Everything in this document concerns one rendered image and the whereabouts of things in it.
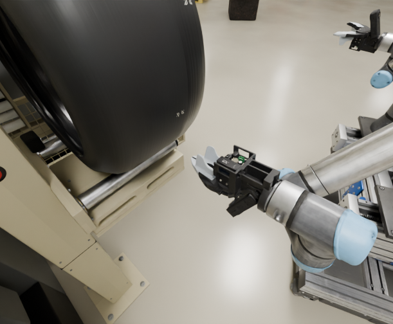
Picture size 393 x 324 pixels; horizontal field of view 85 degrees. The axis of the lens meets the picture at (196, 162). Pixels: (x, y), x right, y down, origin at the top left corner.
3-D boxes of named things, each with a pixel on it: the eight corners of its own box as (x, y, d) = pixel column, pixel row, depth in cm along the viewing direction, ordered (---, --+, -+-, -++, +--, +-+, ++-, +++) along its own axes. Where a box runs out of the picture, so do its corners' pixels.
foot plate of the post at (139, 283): (109, 327, 110) (108, 326, 109) (83, 287, 122) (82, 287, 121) (150, 283, 124) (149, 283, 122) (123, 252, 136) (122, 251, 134)
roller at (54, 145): (33, 152, 71) (42, 162, 71) (29, 147, 67) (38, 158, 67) (122, 108, 88) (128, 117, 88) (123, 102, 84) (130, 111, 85)
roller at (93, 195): (73, 200, 58) (83, 213, 58) (72, 198, 54) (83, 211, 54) (168, 137, 76) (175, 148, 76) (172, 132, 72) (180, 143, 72)
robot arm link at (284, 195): (299, 206, 42) (280, 236, 38) (278, 195, 45) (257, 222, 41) (309, 181, 37) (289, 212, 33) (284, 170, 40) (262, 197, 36)
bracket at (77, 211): (87, 235, 56) (71, 216, 48) (29, 161, 74) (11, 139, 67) (99, 226, 57) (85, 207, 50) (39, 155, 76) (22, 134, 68)
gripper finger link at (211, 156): (199, 135, 51) (230, 150, 46) (201, 154, 55) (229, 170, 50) (190, 142, 50) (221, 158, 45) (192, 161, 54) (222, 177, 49)
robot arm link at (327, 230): (348, 276, 34) (371, 260, 28) (282, 236, 40) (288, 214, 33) (365, 238, 37) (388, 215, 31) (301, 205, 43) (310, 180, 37)
